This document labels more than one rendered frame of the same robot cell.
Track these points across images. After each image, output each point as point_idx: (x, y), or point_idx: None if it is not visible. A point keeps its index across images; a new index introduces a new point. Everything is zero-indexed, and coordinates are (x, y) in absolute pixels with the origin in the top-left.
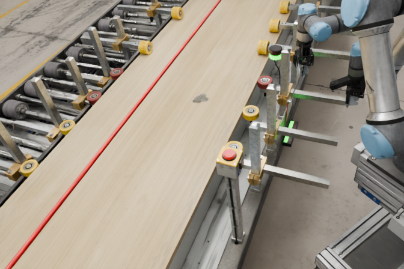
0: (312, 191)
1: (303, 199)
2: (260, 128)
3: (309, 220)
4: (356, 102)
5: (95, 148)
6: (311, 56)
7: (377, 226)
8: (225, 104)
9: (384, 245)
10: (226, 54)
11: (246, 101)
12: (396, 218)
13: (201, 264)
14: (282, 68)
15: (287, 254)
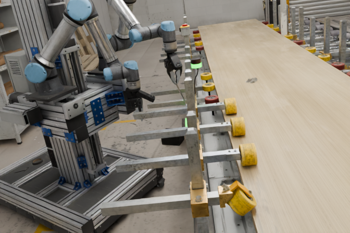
0: (177, 231)
1: (184, 222)
2: (185, 51)
3: (175, 210)
4: (134, 112)
5: (286, 57)
6: (165, 59)
7: (122, 183)
8: (229, 83)
9: (119, 179)
10: (270, 104)
11: (216, 87)
12: None
13: (208, 92)
14: None
15: (185, 188)
